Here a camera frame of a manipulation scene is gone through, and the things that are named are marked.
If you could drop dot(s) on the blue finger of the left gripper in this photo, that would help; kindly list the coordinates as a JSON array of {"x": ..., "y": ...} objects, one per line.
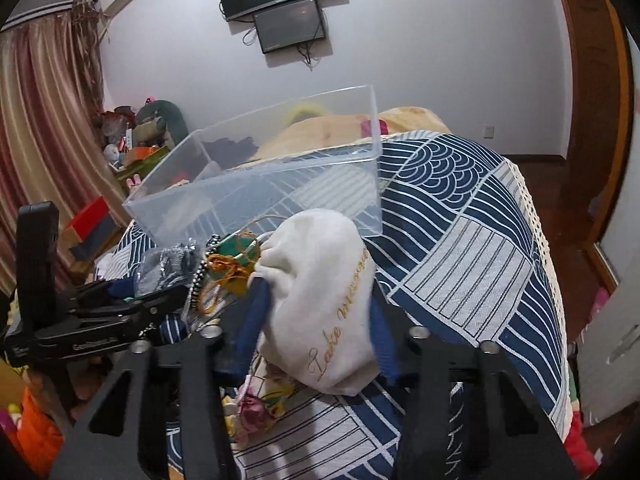
[{"x": 122, "y": 288}]

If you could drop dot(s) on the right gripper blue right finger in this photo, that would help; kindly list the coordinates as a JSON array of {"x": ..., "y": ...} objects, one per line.
[{"x": 383, "y": 342}]

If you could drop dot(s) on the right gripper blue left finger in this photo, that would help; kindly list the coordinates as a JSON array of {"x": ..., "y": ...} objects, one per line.
[{"x": 241, "y": 323}]

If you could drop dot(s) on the white drawstring pouch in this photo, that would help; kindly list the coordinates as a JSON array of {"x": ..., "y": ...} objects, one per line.
[{"x": 321, "y": 276}]

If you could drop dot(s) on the green orange knotted ornament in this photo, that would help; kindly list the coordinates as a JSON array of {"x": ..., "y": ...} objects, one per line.
[{"x": 225, "y": 271}]

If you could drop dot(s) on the grey knitted cloth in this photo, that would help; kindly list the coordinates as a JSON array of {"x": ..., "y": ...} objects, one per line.
[{"x": 166, "y": 267}]

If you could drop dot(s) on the red box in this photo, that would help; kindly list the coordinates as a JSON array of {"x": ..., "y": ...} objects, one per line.
[{"x": 88, "y": 232}]

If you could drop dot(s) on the floral fabric pouch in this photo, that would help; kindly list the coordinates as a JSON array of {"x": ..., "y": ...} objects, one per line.
[{"x": 265, "y": 396}]

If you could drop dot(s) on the green cardboard box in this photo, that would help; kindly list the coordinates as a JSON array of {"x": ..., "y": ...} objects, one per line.
[{"x": 141, "y": 167}]

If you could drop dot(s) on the blue white patterned bedspread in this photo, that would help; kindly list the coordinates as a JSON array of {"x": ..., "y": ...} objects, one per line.
[{"x": 461, "y": 250}]

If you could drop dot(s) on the striped red beige curtain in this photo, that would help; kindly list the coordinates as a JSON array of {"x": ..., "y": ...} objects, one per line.
[{"x": 51, "y": 89}]

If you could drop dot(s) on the dark purple clothing pile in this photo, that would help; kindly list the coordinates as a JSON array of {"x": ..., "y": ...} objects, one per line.
[{"x": 229, "y": 154}]

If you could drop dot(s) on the grey green plush toy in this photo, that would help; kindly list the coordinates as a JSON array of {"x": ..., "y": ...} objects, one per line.
[{"x": 161, "y": 123}]

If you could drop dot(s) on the clear plastic storage box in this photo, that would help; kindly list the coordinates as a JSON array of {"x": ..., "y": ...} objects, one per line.
[{"x": 187, "y": 196}]

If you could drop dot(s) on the beige plush blanket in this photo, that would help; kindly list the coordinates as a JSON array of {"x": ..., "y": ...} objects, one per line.
[{"x": 327, "y": 131}]

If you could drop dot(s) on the yellow curved pillow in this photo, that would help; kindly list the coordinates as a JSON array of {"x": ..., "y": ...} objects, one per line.
[{"x": 303, "y": 111}]

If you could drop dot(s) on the wooden door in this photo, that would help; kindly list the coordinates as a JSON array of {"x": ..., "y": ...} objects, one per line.
[{"x": 600, "y": 115}]

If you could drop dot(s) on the wall power socket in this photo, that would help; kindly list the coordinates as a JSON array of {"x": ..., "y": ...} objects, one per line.
[{"x": 488, "y": 132}]

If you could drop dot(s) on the small wall monitor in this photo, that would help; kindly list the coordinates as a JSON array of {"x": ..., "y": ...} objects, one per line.
[{"x": 289, "y": 24}]

